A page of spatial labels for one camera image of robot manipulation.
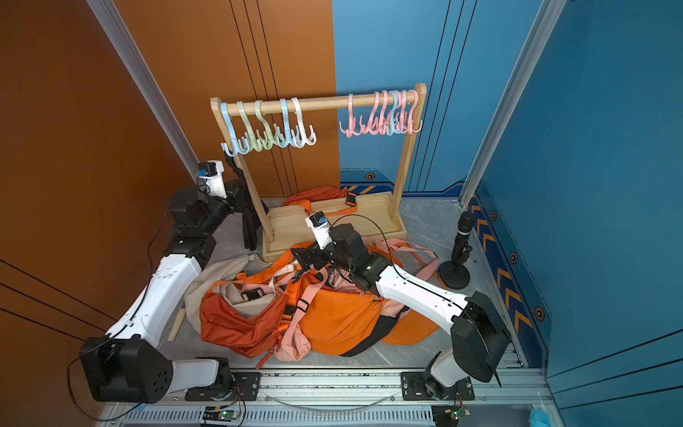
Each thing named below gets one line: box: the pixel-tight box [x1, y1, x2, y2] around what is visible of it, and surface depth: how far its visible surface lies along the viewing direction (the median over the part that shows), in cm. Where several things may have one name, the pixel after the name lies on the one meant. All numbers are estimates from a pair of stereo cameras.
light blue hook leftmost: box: [220, 102, 250, 158], surface depth 67 cm
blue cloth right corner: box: [529, 409, 553, 427], surface depth 67 cm
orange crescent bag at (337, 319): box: [299, 285, 382, 355], surface depth 77 cm
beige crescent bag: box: [184, 253, 276, 335], surface depth 84 cm
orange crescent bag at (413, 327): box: [381, 309, 441, 346], surface depth 83 cm
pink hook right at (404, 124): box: [400, 89, 409, 135], surface depth 72 cm
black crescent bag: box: [339, 306, 410, 357], surface depth 80 cm
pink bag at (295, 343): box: [274, 266, 330, 363], surface depth 77 cm
